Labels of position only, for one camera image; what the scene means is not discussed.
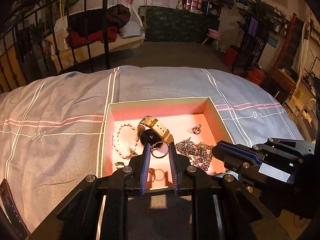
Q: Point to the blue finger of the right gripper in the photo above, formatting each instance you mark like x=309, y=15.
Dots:
x=274, y=152
x=232, y=159

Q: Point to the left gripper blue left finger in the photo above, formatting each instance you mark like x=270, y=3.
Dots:
x=97, y=206

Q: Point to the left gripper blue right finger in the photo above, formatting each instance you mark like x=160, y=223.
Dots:
x=222, y=208

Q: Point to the small gold earring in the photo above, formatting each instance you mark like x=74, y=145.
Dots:
x=197, y=129

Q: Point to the thin gold bangle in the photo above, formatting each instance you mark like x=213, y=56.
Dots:
x=155, y=175

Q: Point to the mint green jewelry box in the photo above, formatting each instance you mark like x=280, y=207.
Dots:
x=160, y=122

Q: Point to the pink small stool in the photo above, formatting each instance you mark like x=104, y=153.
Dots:
x=215, y=35

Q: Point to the large green plant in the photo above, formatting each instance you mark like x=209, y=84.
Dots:
x=258, y=18

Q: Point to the green floral covered cabinet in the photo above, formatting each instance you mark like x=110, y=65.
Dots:
x=172, y=25

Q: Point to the red clothes pile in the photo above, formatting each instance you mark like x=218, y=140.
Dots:
x=74, y=40

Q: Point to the white hanging swing chair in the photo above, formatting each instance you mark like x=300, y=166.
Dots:
x=123, y=16

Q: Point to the black iron bed frame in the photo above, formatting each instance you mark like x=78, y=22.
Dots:
x=42, y=38

